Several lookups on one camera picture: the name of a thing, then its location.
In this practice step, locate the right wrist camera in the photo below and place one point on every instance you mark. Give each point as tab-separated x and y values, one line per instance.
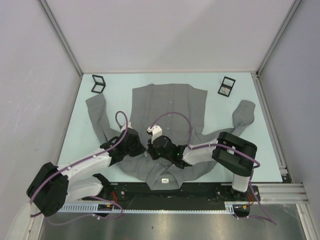
155	131

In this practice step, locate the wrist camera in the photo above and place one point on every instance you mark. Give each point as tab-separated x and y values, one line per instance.
155	131
126	126

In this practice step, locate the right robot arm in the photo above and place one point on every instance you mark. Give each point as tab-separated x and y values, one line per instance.
232	152

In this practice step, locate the aluminium frame rail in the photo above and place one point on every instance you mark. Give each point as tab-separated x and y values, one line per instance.
282	193

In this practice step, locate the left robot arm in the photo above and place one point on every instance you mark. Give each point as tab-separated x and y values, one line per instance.
55	185

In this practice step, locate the black display box, right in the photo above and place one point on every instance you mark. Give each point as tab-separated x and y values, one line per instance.
227	82

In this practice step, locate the black display box, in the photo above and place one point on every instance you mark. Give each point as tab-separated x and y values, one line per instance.
227	82
99	84

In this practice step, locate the black display box, left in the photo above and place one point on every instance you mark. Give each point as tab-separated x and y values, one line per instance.
99	84

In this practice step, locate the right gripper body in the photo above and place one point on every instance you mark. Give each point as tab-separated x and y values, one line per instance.
155	155

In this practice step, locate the grey button-up shirt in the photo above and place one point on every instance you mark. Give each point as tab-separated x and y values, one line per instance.
179	109

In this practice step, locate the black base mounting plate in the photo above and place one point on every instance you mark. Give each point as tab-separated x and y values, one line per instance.
122	191

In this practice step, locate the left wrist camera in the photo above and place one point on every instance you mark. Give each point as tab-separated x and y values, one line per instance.
126	126

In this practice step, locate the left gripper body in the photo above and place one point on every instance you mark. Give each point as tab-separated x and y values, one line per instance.
135	149

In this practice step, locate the white slotted cable duct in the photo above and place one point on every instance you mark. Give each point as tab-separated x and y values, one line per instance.
205	207

